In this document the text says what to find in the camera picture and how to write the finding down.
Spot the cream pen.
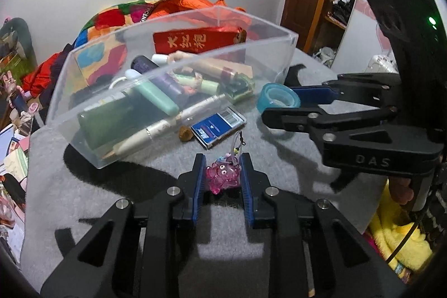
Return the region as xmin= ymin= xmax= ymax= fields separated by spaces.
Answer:
xmin=103 ymin=121 xmax=183 ymax=159

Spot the yellow fuzzy garment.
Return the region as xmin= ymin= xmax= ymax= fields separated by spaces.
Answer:
xmin=363 ymin=179 xmax=437 ymax=276

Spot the colourful checked blanket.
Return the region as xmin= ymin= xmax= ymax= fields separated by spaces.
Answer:
xmin=74 ymin=0 xmax=169 ymax=52

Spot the purple glitter bottle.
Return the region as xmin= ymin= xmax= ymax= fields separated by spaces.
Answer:
xmin=131 ymin=55 xmax=162 ymax=76

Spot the pink bunny figure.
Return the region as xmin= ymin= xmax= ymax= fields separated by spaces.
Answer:
xmin=3 ymin=71 xmax=26 ymax=100

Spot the clear plastic box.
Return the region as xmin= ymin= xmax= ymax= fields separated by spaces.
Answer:
xmin=45 ymin=5 xmax=299 ymax=169

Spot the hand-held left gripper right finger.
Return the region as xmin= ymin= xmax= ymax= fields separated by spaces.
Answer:
xmin=239 ymin=153 xmax=407 ymax=298

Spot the red jacket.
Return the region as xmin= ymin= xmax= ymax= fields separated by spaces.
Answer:
xmin=21 ymin=52 xmax=75 ymax=99

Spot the small doll figure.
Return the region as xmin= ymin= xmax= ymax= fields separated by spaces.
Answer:
xmin=169 ymin=69 xmax=210 ymax=95

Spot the blue bottle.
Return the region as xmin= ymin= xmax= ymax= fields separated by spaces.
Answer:
xmin=10 ymin=95 xmax=28 ymax=115

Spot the person's right hand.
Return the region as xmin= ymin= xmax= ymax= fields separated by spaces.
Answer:
xmin=387 ymin=177 xmax=415 ymax=205

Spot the beige tube with red band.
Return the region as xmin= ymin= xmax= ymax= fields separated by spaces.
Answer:
xmin=190 ymin=60 xmax=240 ymax=82

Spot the blue card box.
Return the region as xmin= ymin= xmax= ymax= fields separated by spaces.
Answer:
xmin=191 ymin=107 xmax=246 ymax=149

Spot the orange jacket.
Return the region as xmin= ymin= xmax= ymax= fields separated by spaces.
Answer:
xmin=154 ymin=0 xmax=246 ymax=23

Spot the teal tape roll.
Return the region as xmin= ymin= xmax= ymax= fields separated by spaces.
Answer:
xmin=258 ymin=82 xmax=301 ymax=115

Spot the green pump bottle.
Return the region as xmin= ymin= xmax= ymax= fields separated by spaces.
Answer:
xmin=77 ymin=98 xmax=137 ymax=149

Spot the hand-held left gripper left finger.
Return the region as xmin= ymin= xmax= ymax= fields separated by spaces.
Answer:
xmin=40 ymin=153 xmax=206 ymax=298

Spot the mint green tube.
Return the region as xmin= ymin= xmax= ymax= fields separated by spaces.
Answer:
xmin=132 ymin=75 xmax=182 ymax=117

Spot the pink translucent charm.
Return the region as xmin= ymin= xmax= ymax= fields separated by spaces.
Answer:
xmin=205 ymin=160 xmax=242 ymax=196

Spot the red packet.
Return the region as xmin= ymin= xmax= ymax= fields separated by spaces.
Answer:
xmin=153 ymin=26 xmax=247 ymax=56

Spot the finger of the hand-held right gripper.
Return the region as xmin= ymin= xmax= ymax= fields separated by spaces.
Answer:
xmin=284 ymin=72 xmax=399 ymax=107
xmin=261 ymin=105 xmax=399 ymax=142

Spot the small green clear case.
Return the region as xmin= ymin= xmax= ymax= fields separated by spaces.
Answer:
xmin=225 ymin=75 xmax=255 ymax=104

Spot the grey felt mat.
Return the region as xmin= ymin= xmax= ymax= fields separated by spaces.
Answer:
xmin=21 ymin=47 xmax=397 ymax=298

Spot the grey neck pillow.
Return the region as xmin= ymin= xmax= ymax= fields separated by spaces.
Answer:
xmin=0 ymin=17 xmax=38 ymax=75

